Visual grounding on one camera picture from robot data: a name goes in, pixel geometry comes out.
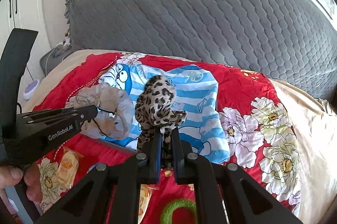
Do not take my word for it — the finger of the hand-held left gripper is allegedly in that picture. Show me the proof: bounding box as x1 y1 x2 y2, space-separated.
62 105 99 125

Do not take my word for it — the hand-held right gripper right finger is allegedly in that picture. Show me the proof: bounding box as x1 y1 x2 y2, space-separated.
171 127 303 224

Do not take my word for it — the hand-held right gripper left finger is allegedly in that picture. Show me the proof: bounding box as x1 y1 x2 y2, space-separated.
34 129 164 224

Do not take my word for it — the sheer beige drawstring pouch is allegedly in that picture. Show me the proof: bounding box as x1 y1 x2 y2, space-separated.
65 82 136 140

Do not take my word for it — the grey tray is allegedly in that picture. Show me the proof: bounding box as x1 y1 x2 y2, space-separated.
80 133 139 157

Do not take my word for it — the yellow cake snack packet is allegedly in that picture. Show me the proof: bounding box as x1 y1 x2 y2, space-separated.
54 146 84 190
137 183 158 224

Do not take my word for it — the green fuzzy scrunchie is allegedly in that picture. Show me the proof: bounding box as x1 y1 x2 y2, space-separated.
160 199 198 224

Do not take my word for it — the leopard print scrunchie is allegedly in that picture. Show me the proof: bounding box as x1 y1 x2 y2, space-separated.
135 75 188 169

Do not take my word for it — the person's left hand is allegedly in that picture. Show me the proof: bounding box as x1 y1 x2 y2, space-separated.
0 163 44 203

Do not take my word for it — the purple white round device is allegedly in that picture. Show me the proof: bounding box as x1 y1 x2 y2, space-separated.
23 79 41 101

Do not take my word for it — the grey nightstand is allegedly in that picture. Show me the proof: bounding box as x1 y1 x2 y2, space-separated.
39 49 71 75

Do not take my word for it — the blue striped cartoon cloth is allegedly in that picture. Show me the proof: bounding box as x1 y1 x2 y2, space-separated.
98 63 231 164

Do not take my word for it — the grey cloth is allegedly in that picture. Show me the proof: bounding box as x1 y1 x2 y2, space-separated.
51 43 72 57

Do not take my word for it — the white wardrobe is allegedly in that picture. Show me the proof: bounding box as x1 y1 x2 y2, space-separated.
0 0 53 56

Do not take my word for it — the grey quilted headboard cover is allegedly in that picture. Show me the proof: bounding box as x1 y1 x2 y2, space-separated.
64 0 337 101

